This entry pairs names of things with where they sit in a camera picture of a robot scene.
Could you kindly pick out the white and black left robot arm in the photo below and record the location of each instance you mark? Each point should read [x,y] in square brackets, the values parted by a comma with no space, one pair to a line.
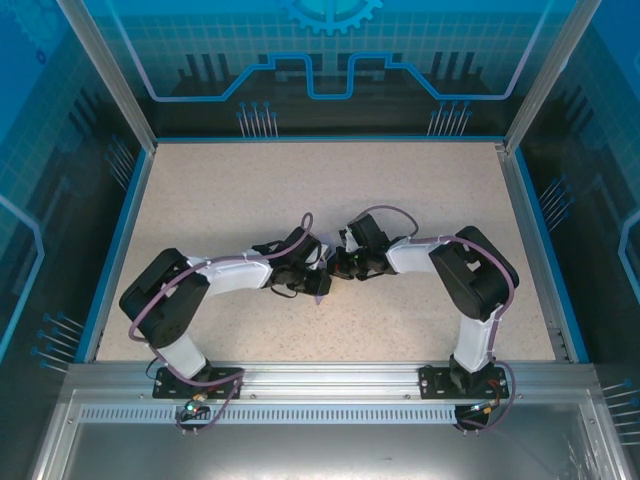
[160,300]

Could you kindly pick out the aluminium mounting rail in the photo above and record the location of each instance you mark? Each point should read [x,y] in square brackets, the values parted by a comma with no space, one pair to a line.
[330,380]

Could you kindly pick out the aluminium frame post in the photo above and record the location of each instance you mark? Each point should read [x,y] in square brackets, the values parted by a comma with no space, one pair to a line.
[115,80]
[550,75]

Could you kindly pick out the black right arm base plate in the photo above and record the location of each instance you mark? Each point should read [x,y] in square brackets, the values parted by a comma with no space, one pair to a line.
[435,382]

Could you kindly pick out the purple paper sheet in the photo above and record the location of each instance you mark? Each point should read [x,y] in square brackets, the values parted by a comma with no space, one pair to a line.
[319,299]

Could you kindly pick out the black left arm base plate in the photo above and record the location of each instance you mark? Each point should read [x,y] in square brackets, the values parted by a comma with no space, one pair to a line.
[170,387]

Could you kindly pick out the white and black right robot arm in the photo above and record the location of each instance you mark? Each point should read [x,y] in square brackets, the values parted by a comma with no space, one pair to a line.
[475,285]

